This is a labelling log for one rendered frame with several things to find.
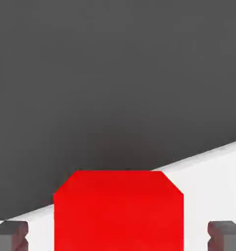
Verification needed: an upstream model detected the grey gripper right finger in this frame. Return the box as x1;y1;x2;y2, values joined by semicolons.
207;220;236;251

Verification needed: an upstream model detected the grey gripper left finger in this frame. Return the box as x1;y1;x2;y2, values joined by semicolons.
0;220;29;251

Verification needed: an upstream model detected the small red cube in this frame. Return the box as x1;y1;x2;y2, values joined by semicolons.
53;170;185;251

